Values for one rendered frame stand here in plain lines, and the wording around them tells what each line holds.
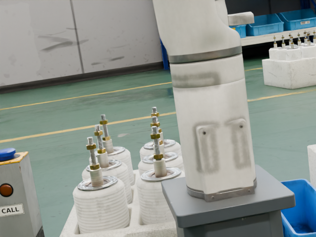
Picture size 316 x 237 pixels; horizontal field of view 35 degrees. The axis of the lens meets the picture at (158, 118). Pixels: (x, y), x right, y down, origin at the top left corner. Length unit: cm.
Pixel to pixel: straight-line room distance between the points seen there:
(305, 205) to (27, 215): 64
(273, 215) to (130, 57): 556
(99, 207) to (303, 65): 258
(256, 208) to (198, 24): 23
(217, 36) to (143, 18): 557
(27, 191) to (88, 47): 519
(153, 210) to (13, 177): 27
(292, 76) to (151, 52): 311
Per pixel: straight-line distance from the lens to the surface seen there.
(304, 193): 124
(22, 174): 97
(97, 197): 90
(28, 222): 99
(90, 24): 612
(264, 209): 62
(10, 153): 98
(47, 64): 616
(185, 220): 60
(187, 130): 62
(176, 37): 60
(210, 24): 58
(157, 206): 90
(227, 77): 60
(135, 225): 91
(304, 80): 336
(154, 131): 90
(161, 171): 91
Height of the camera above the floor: 52
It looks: 10 degrees down
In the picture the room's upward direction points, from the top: 8 degrees counter-clockwise
